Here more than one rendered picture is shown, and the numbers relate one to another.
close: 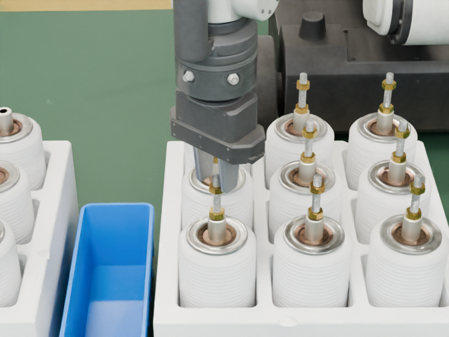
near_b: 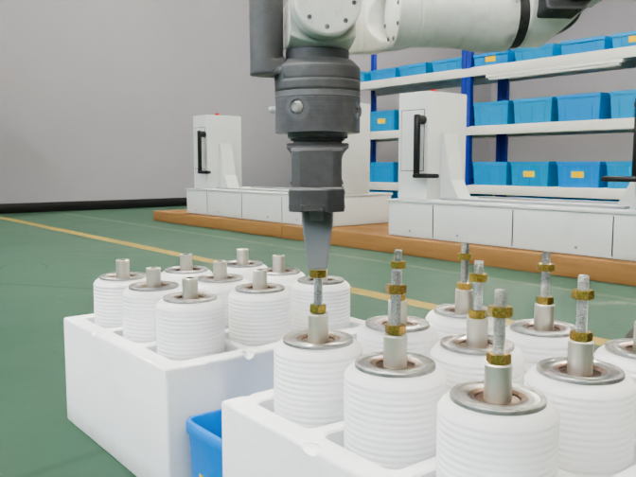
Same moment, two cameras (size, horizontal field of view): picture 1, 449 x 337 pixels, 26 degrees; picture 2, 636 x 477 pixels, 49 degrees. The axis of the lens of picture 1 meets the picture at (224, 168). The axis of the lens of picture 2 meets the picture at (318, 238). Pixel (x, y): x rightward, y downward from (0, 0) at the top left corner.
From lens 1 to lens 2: 0.93 m
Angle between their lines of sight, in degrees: 56
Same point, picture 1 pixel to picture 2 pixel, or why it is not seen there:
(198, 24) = (258, 31)
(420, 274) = (465, 441)
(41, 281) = (214, 361)
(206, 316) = (259, 415)
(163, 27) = not seen: outside the picture
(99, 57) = not seen: hidden behind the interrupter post
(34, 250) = (245, 349)
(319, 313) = (348, 456)
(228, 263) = (292, 355)
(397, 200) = (546, 384)
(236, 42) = (300, 62)
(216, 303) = (281, 411)
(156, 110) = not seen: hidden behind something
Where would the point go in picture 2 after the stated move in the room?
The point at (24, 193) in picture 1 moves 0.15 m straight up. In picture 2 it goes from (268, 304) to (267, 201)
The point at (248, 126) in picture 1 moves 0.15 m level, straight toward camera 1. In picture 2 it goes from (320, 178) to (179, 180)
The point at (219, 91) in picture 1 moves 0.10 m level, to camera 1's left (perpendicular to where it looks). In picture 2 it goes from (285, 120) to (233, 125)
